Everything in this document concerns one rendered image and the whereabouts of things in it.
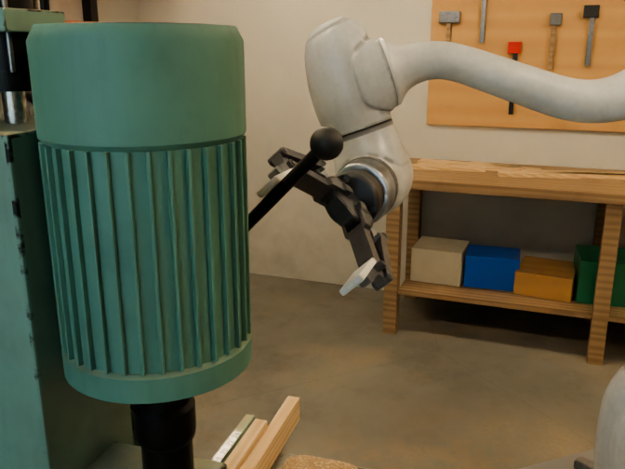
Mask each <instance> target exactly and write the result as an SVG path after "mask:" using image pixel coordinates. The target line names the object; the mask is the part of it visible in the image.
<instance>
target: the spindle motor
mask: <svg viewBox="0 0 625 469"><path fill-rule="evenodd" d="M26 47H27V55H28V63H29V71H30V79H31V88H32V95H33V111H34V119H35V127H36V136H37V139H38V140H40V141H39V142H38V149H39V157H40V166H41V173H42V182H43V190H44V198H45V206H46V215H47V229H48V238H49V245H50V254H51V262H52V270H53V278H54V287H55V294H56V303H57V311H58V319H59V327H60V342H61V346H62V347H61V352H62V361H63V368H64V375H65V378H66V380H67V382H68V383H69V384H70V385H71V386H72V388H74V389H75V390H77V391H78V392H80V393H82V394H84V395H87V396H90V397H93V398H96V399H99V400H103V401H108V402H114V403H122V404H153V403H164V402H169V401H176V400H181V399H184V398H189V397H193V396H196V395H201V394H204V393H207V392H209V391H212V390H214V389H217V388H219V387H221V386H222V385H224V384H226V383H228V382H230V381H232V380H233V379H234V378H236V377H237V376H238V375H240V374H241V373H242V372H243V371H244V370H245V369H246V367H247V366H248V364H249V363H250V360H251V358H252V330H251V300H250V267H249V233H248V200H247V166H246V135H244V134H245V133H246V86H245V52H244V40H243V38H242V36H241V34H240V33H239V31H238V29H237V27H236V26H232V25H218V24H204V23H176V22H68V23H45V24H33V26H32V28H31V30H30V32H29V34H28V36H27V39H26Z"/></svg>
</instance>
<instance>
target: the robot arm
mask: <svg viewBox="0 0 625 469"><path fill-rule="evenodd" d="M304 59H305V70H306V76H307V83H308V89H309V92H310V96H311V99H312V105H313V108H314V110H315V113H316V115H317V118H318V121H319V123H320V125H321V126H322V127H333V128H335V129H336V130H337V131H338V132H339V133H340V134H341V136H342V138H343V149H342V151H341V153H340V154H339V156H338V157H336V158H335V159H333V161H334V166H335V172H336V175H335V176H330V177H329V176H328V175H327V173H326V172H325V169H326V168H325V165H326V161H324V160H321V159H320V160H319V161H318V162H317V163H316V164H315V165H314V166H313V167H312V168H311V169H310V170H309V171H308V172H307V174H306V175H305V176H304V177H303V178H302V179H301V180H300V181H299V182H298V183H297V184H296V185H295V186H294V187H295V188H297V189H299V190H301V191H302V192H304V193H306V194H309V195H311V196H312V199H313V201H314V202H316V203H318V204H320V205H322V206H324V207H325V209H326V212H327V214H328V215H329V217H330V218H331V219H332V220H333V221H334V222H335V223H337V224H338V225H339V226H341V228H342V231H343V233H344V236H345V238H346V239H347V240H349V241H350V243H351V246H352V251H353V254H354V257H355V259H356V262H357V265H358V269H357V270H355V271H354V272H353V274H352V275H351V276H350V278H349V279H348V280H347V282H346V283H345V284H344V285H343V287H342V288H341V289H340V290H339V293H340V294H341V295H342V296H344V295H346V294H347V293H348V292H350V291H351V290H352V289H353V288H355V287H356V286H358V285H359V286H360V287H361V288H365V287H366V286H368V285H369V284H370V283H371V284H372V287H373V289H374V290H376V291H379V290H380V289H382V288H384V287H385V286H386V285H388V284H389V283H390V282H391V281H393V274H392V265H391V260H390V255H389V250H388V245H387V244H388V241H389V237H388V236H387V235H386V234H385V233H382V234H381V233H377V232H376V231H375V230H374V229H373V228H372V226H373V223H375V222H377V221H379V220H380V219H381V218H382V217H383V216H384V215H386V214H388V213H390V212H392V211H393V210H395V209H396V208H398V207H399V206H400V205H401V204H402V203H403V201H404V200H405V199H406V197H407V195H408V193H409V191H410V189H411V186H412V183H413V178H414V171H413V166H412V163H411V160H410V158H409V156H408V153H407V151H406V149H405V147H404V146H403V144H402V143H401V141H400V139H399V137H398V134H397V132H396V129H395V127H394V124H393V121H392V117H391V113H390V111H392V110H393V109H394V107H396V106H398V105H401V104H402V102H403V99H404V97H405V95H406V93H407V91H408V90H409V89H410V88H412V87H413V86H415V85H417V84H419V83H421V82H424V81H428V80H433V79H444V80H449V81H453V82H457V83H460V84H462V85H465V86H467V87H472V88H475V89H477V90H480V91H483V92H485V93H487V94H490V95H493V96H495V97H498V98H501V99H504V100H506V101H510V102H512V103H515V104H518V105H521V106H523V107H526V108H528V109H530V110H533V111H536V112H539V113H542V114H546V115H548V116H552V117H555V118H559V119H563V120H566V121H572V122H579V123H608V122H616V121H621V120H625V70H623V71H621V72H618V73H616V74H613V75H610V76H608V77H605V78H600V79H593V80H586V79H577V78H572V77H567V76H563V75H560V74H555V73H552V72H549V71H546V70H542V69H540V68H537V67H534V66H531V65H528V64H525V63H521V62H519V61H516V60H511V59H508V58H505V57H502V56H499V55H496V54H493V53H490V52H487V51H484V50H482V49H478V48H475V47H469V46H466V45H462V44H458V43H452V42H446V41H424V42H416V43H410V44H403V45H395V44H391V43H389V42H387V41H385V40H383V39H382V38H377V39H372V38H368V36H367V33H366V29H365V28H364V27H363V26H362V25H361V24H359V23H358V22H357V21H355V20H353V19H347V18H345V17H337V18H335V19H333V20H330V21H328V22H326V23H324V24H322V25H321V26H319V27H317V28H316V29H314V30H313V31H312V32H311V33H310V34H309V36H308V39H307V42H306V47H305V56H304ZM305 155H306V154H301V153H298V152H296V151H293V150H290V149H288V148H286V147H283V146H282V147H281V148H280V149H279V150H277V151H276V152H275V153H274V154H273V155H272V156H271V157H270V158H269V159H268V160H267V161H268V163H269V165H270V166H272V167H273V168H274V169H273V170H272V171H271V172H270V173H269V174H268V177H269V179H270V180H269V181H268V182H267V183H266V184H265V185H264V186H263V187H262V188H261V189H260V190H259V191H257V195H258V197H260V198H262V197H263V196H265V195H267V194H268V193H269V192H270V191H271V190H272V189H273V188H274V187H275V186H276V185H277V184H278V183H279V182H280V181H281V180H282V179H283V178H284V177H285V176H286V175H287V173H288V172H289V171H290V170H291V169H292V168H293V167H294V166H295V165H296V164H297V163H298V162H299V161H300V160H301V159H302V158H303V157H304V156H305ZM574 468H575V469H625V366H623V367H621V368H620V369H619V370H618V371H617V373H616V374H615V375H614V377H613V378H612V379H611V381H610V382H609V384H608V385H607V387H606V389H605V393H604V395H603V399H602V403H601V407H600V411H599V416H598V422H597V427H596V435H595V442H594V461H592V460H590V459H587V458H584V457H578V458H576V460H575V461H574Z"/></svg>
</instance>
